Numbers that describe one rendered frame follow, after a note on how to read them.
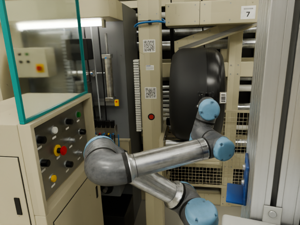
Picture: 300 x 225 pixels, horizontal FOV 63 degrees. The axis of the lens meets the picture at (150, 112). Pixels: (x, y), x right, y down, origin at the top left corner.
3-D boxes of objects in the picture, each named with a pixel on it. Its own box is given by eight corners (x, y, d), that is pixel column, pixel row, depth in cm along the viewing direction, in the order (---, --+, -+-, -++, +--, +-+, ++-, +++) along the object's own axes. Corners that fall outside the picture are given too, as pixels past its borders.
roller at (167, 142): (163, 145, 155) (163, 138, 157) (164, 147, 159) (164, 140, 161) (219, 147, 150) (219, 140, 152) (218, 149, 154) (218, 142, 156)
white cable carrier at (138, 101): (136, 131, 166) (132, 60, 153) (137, 128, 171) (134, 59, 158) (143, 131, 165) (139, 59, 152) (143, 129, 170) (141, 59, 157)
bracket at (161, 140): (159, 153, 154) (158, 139, 152) (164, 131, 192) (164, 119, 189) (164, 153, 154) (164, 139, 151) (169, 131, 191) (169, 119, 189)
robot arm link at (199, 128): (196, 152, 88) (205, 123, 86) (184, 141, 99) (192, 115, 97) (214, 155, 91) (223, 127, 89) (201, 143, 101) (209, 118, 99)
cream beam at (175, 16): (165, 26, 168) (164, 2, 164) (168, 28, 192) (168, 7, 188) (258, 22, 158) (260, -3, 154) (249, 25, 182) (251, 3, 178)
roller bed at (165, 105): (151, 121, 203) (150, 85, 195) (153, 116, 217) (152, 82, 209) (175, 121, 200) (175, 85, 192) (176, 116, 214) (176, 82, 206)
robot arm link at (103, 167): (80, 169, 67) (237, 132, 77) (81, 153, 77) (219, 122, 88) (89, 205, 70) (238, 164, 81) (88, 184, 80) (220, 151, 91)
